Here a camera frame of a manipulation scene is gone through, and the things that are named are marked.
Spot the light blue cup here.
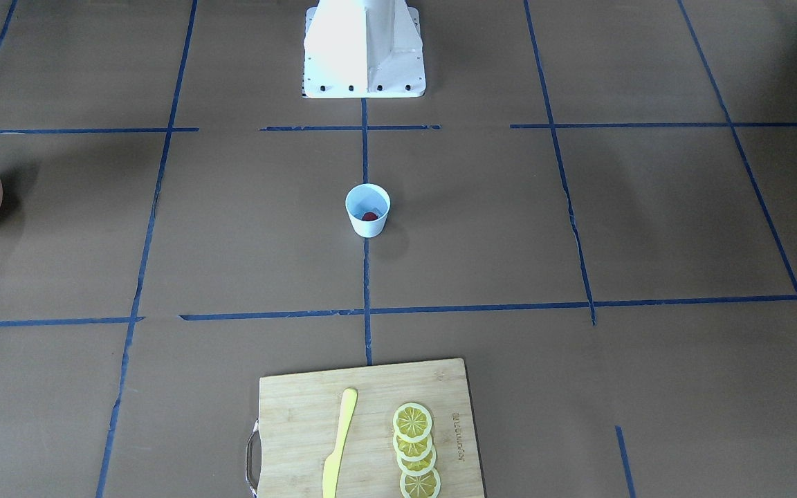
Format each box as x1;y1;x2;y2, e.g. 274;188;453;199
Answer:
345;183;390;239

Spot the yellow plastic knife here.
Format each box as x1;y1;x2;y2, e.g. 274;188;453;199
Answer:
322;387;358;497

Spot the top lemon slice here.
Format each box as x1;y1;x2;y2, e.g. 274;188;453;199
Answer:
392;403;433;443

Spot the lemon slice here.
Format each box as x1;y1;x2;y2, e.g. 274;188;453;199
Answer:
396;447;437;477
393;433;433;461
392;403;433;443
399;469;441;498

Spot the bamboo cutting board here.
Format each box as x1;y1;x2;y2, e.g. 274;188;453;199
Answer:
246;358;485;497

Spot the bottom lemon slice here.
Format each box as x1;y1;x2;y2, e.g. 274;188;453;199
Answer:
399;469;441;498

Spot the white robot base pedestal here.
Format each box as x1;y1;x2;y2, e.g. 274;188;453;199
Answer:
302;1;427;99

